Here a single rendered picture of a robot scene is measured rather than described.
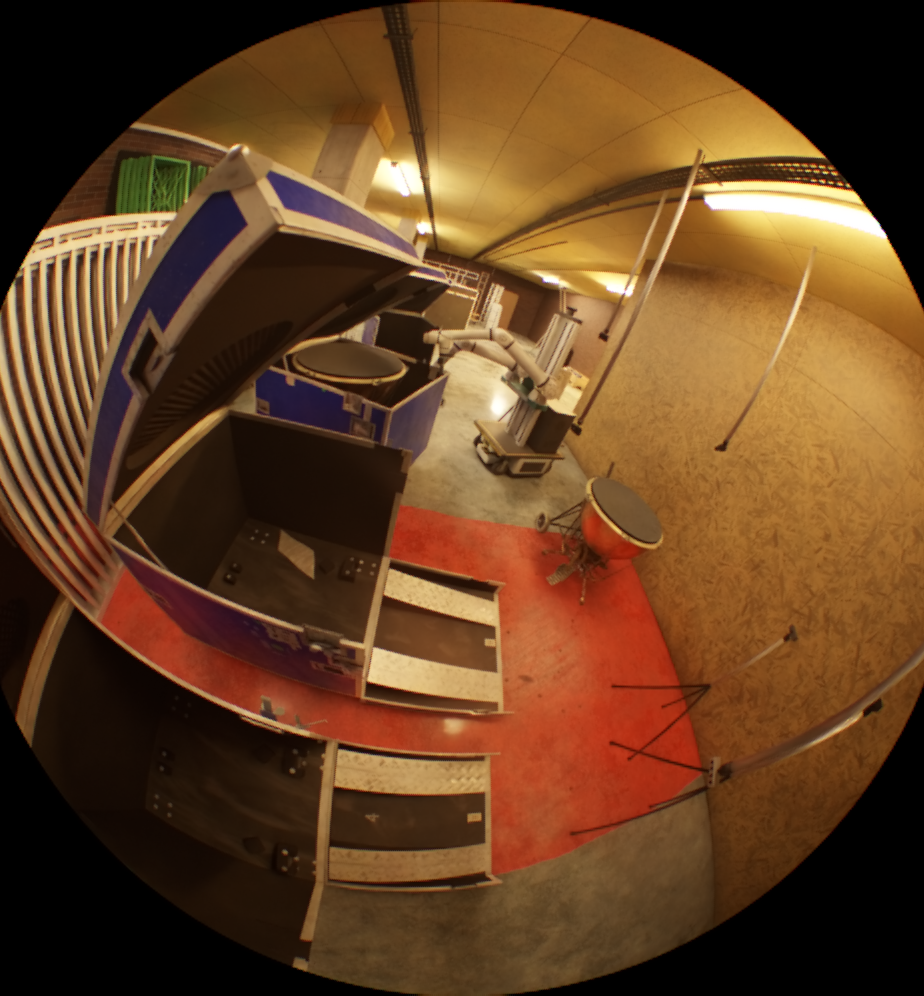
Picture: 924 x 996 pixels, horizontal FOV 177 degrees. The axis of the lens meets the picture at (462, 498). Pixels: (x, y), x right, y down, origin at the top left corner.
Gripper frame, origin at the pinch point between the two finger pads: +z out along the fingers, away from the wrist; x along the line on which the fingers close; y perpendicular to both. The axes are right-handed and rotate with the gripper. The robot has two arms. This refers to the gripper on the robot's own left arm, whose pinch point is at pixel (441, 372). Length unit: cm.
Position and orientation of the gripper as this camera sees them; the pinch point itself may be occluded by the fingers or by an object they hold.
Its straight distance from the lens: 257.1
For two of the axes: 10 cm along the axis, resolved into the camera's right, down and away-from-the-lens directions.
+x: -2.8, 5.6, -7.8
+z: -1.4, 7.8, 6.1
